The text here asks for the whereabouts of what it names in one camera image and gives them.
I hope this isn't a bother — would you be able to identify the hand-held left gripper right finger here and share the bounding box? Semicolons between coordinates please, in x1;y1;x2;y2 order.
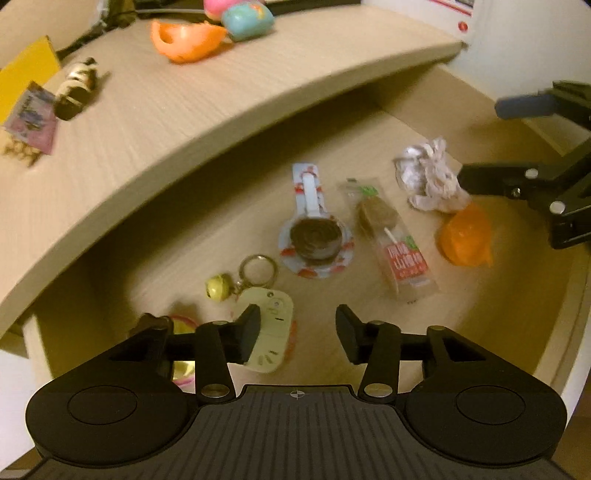
335;305;490;401

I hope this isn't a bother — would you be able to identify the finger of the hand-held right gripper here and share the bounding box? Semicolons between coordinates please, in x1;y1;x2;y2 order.
457;138;591;250
495;80;591;123

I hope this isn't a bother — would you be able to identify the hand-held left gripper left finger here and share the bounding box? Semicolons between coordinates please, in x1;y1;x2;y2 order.
111;304;262;401

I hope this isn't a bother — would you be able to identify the white wrapper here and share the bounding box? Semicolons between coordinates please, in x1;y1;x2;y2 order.
393;137;472;213

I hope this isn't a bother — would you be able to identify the orange capsule half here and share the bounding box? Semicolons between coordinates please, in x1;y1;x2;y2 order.
150;19;230;64
438;203;494;267

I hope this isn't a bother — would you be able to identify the yellow cake toy pink base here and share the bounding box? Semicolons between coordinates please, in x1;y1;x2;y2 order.
164;315;200;386

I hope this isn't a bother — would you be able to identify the chocolate cup spoon packet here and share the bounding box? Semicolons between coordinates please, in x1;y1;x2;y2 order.
277;161;356;280

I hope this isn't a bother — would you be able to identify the clear lollipop packet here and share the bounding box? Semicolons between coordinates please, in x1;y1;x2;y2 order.
339;178;439;305

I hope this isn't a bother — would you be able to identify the teal toy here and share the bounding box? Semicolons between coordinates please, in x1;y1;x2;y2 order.
222;2;276;42

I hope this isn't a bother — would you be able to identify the golden beaded trinket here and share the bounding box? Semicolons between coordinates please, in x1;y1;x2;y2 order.
0;138;40;169

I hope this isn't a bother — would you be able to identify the brown white striped toy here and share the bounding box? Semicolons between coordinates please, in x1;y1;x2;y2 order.
52;56;101;121

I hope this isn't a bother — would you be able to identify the purple pink snack packet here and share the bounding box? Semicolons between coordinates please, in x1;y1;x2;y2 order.
0;82;58;154

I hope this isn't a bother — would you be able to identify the white card with red print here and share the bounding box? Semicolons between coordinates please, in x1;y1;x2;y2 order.
425;0;476;47

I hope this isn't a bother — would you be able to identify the yellow box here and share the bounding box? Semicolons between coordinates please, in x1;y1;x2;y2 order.
0;36;62;125

